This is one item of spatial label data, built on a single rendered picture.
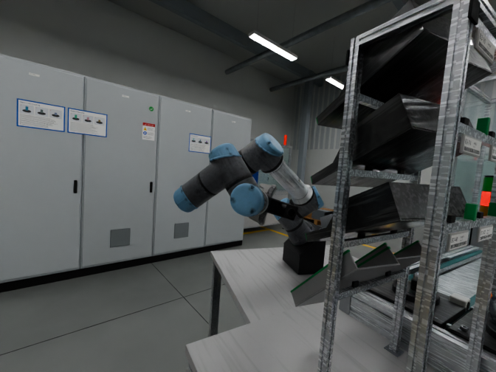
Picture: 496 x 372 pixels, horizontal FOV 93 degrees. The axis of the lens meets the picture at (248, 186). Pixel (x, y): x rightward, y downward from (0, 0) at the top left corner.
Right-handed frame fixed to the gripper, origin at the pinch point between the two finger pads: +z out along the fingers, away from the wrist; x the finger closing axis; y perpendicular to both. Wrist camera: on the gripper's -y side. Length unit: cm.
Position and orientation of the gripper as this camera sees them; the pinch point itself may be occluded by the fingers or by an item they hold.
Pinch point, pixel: (269, 205)
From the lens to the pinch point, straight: 87.3
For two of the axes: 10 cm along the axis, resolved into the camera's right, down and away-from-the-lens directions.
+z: 1.9, 1.0, 9.8
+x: -3.3, 9.4, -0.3
